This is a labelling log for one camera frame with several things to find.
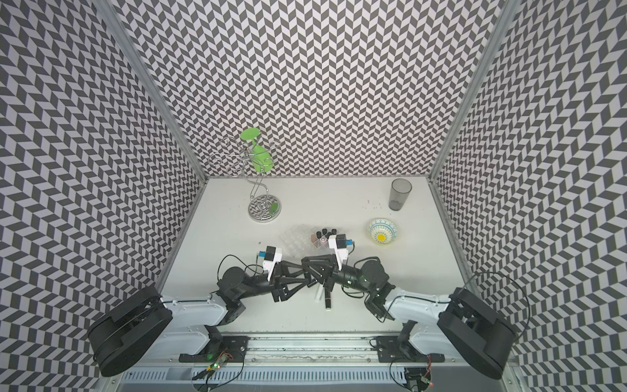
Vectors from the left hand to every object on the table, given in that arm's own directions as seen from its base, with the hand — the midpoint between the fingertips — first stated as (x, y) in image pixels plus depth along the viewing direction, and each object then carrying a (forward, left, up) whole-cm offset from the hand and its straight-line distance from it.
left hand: (307, 279), depth 70 cm
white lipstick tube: (+2, -3, -15) cm, 16 cm away
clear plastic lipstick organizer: (+21, +4, -15) cm, 26 cm away
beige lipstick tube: (+20, -1, -11) cm, 23 cm away
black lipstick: (+22, -5, -9) cm, 24 cm away
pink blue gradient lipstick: (+19, -5, -10) cm, 22 cm away
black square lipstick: (+22, -9, -10) cm, 26 cm away
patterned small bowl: (+26, -29, -16) cm, 42 cm away
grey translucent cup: (+38, -36, -4) cm, 52 cm away
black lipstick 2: (+21, -3, -10) cm, 23 cm away
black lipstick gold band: (-1, -6, -17) cm, 18 cm away
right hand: (+2, +1, +3) cm, 4 cm away
